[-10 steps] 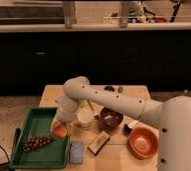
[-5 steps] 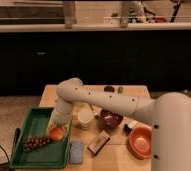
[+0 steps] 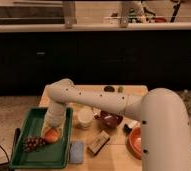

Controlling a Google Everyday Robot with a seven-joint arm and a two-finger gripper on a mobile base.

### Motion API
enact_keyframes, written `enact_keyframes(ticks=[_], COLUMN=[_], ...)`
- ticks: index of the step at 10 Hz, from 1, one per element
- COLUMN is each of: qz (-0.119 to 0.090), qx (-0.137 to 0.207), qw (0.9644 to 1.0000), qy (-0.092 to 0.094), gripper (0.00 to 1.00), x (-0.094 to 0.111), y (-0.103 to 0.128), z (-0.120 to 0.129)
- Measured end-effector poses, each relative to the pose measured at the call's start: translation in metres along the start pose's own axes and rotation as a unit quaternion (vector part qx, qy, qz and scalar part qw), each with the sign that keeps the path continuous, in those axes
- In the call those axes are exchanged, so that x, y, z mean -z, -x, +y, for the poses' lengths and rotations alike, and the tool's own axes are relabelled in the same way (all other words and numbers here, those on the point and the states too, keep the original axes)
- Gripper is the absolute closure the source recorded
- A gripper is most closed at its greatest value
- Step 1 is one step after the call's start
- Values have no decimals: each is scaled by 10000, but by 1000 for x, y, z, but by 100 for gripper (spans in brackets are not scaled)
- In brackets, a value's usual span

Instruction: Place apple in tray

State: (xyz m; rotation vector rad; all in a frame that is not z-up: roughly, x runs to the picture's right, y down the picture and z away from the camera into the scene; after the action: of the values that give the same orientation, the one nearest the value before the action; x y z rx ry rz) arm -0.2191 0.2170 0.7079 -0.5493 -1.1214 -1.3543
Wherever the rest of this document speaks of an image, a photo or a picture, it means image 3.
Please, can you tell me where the orange-red apple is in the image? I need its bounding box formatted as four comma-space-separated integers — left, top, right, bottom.
44, 129, 60, 143

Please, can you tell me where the dark round object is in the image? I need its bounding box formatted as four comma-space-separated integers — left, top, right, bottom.
104, 85, 115, 92

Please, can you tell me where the dark maroon bowl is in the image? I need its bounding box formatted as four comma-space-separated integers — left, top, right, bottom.
94, 111, 123, 129

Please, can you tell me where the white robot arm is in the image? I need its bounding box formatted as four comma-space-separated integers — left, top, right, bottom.
42, 79, 191, 171

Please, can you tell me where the green plastic tray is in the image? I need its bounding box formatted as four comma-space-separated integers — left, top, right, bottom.
10, 107, 73, 169

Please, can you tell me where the blue sponge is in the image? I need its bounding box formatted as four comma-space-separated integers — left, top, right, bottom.
69, 141, 84, 164

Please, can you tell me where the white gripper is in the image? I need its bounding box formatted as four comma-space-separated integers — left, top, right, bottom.
42, 117, 64, 131

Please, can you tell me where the black and white bottle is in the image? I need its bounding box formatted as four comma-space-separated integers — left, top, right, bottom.
123, 121, 138, 134

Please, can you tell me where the white cup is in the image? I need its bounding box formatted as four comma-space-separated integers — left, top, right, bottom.
77, 107, 94, 128

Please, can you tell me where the bunch of red grapes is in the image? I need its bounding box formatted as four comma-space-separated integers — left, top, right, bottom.
24, 137, 46, 152

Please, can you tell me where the orange bowl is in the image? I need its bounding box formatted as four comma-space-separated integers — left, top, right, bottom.
128, 127, 142, 159

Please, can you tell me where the small green object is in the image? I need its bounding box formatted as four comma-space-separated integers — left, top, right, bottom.
118, 87, 123, 93

